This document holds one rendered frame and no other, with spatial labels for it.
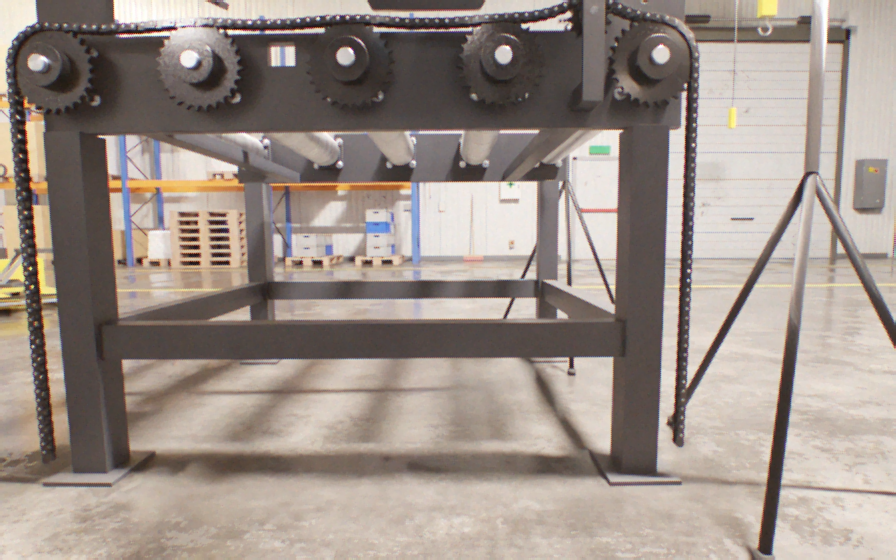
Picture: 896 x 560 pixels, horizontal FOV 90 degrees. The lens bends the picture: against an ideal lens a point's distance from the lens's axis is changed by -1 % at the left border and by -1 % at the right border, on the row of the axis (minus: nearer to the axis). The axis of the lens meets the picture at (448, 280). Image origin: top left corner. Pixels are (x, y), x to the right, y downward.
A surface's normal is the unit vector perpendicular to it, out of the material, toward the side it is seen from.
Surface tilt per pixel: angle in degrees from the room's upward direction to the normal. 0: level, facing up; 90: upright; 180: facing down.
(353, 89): 90
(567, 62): 90
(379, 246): 90
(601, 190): 90
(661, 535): 0
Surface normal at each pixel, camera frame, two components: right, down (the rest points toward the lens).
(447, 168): 0.00, 0.10
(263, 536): 0.00, -1.00
